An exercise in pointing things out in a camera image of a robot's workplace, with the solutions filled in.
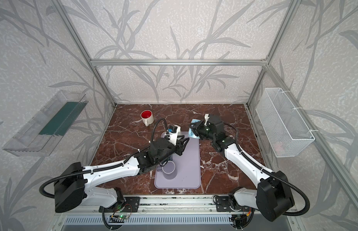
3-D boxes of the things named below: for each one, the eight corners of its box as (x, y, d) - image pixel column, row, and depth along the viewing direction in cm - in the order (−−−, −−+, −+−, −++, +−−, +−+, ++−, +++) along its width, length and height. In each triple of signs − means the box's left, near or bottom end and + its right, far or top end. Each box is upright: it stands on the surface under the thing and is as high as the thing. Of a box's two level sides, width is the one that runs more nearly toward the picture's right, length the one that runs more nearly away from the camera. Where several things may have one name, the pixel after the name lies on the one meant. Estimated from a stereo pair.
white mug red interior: (141, 128, 108) (138, 121, 101) (144, 116, 115) (141, 109, 109) (152, 128, 108) (150, 121, 101) (154, 116, 115) (152, 109, 109)
